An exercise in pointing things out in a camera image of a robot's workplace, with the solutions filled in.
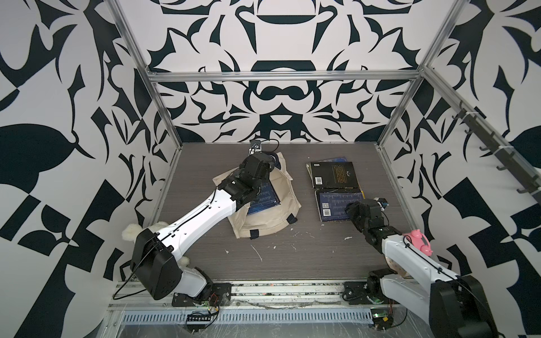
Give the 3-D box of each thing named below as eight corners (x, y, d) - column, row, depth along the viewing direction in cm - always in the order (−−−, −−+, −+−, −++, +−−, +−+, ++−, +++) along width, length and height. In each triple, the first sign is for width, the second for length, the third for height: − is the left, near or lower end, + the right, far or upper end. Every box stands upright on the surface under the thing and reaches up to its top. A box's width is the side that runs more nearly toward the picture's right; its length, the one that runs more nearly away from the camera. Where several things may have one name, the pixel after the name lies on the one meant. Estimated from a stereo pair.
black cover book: (310, 191, 101) (311, 186, 98) (306, 164, 111) (307, 159, 108) (357, 191, 101) (360, 186, 98) (349, 164, 111) (351, 159, 108)
